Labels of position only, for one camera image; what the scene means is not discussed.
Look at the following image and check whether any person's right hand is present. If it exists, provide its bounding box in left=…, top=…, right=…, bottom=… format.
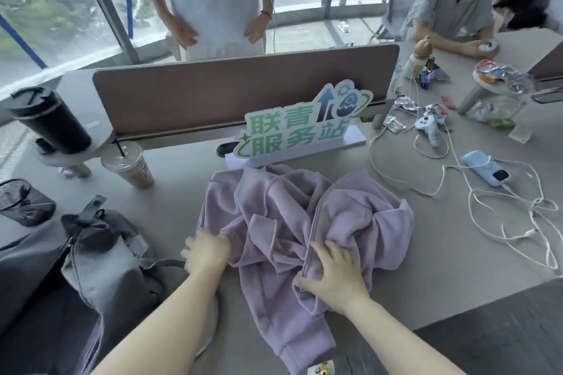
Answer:
left=293, top=239, right=371, bottom=316

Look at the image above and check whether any person's left hand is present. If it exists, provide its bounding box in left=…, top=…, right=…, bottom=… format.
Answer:
left=180, top=228, right=233, bottom=276

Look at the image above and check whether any lilac zip hoodie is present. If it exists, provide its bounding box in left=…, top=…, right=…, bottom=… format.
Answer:
left=196, top=164, right=415, bottom=375

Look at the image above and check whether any person's right forearm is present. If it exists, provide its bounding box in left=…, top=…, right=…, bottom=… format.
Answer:
left=336, top=296, right=468, bottom=375

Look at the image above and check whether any person's left forearm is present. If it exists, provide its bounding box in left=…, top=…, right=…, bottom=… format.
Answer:
left=90, top=262, right=234, bottom=375

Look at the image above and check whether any cartoon sticker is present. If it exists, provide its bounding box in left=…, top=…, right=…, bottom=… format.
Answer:
left=307, top=361, right=340, bottom=375

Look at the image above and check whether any iced coffee plastic cup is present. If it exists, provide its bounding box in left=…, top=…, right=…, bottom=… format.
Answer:
left=101, top=140, right=155, bottom=190

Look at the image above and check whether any grey backpack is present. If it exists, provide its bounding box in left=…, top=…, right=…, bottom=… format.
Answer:
left=0, top=196, right=221, bottom=375

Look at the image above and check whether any green and white desk sign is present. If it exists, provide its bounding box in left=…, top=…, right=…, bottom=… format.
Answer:
left=225, top=84, right=374, bottom=170

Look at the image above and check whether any small round white riser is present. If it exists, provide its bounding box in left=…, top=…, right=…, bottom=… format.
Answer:
left=35, top=128, right=111, bottom=178

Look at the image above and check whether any brown desk divider panel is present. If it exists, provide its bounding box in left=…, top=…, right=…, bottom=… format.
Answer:
left=92, top=43, right=401, bottom=143

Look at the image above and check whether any white game controller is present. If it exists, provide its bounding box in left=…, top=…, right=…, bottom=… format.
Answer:
left=414, top=113, right=445, bottom=148

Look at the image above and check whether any light blue power bank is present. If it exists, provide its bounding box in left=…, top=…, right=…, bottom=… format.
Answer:
left=460, top=150, right=512, bottom=188

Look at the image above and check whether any black mesh pen holder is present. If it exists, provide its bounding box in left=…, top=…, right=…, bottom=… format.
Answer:
left=0, top=178, right=57, bottom=228

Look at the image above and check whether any blue snack wrapper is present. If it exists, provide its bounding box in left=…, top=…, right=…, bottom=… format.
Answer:
left=417, top=67, right=437, bottom=90

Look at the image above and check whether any black insulated tumbler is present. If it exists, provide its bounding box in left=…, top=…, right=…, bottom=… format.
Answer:
left=8, top=86, right=93, bottom=155

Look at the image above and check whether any white round riser stand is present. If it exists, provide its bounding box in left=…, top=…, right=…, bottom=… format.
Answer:
left=457, top=72, right=535, bottom=115

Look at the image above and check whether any bear figurine bottle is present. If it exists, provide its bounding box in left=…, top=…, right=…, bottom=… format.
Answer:
left=407, top=35, right=437, bottom=79

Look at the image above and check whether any clear plastic bag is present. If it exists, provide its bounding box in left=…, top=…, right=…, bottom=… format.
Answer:
left=465, top=96, right=520, bottom=129

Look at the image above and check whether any small clear plastic piece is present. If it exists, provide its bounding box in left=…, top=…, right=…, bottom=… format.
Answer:
left=508, top=124, right=534, bottom=144

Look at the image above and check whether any pile of snack wrappers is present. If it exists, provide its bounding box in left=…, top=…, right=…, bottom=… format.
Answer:
left=473, top=59, right=535, bottom=94

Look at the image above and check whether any black flat device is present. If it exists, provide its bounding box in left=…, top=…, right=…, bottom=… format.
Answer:
left=531, top=86, right=563, bottom=104

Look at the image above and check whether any white charging cable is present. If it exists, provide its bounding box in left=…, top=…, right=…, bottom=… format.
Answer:
left=368, top=75, right=560, bottom=272

